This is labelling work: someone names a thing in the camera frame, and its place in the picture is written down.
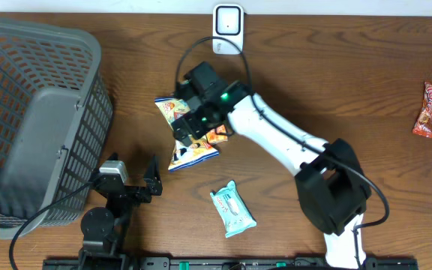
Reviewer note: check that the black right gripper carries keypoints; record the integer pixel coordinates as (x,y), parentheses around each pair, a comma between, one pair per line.
(193,130)

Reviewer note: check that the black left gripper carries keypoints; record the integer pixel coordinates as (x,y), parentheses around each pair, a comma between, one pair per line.
(151,178)

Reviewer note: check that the orange tissue pack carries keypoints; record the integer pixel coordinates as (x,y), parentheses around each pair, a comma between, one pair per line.
(217,135)

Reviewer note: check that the yellow snack chip bag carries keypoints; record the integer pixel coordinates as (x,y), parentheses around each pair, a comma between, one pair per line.
(184,156)

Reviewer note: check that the white wet wipes pack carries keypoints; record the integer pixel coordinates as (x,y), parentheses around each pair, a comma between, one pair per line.
(232,210)

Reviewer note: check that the grey plastic shopping basket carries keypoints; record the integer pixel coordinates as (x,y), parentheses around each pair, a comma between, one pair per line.
(55,113)

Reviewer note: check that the orange Top chocolate bar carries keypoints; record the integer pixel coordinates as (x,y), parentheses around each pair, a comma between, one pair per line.
(423,124)

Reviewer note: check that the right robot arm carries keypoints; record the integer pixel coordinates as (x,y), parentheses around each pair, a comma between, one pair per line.
(332,189)

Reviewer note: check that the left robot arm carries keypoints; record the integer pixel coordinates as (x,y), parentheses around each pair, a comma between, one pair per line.
(104,228)

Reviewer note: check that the white barcode scanner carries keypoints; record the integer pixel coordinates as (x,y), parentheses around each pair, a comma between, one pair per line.
(228,28)

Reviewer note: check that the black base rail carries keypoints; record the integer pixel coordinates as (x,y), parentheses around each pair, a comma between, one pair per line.
(165,263)

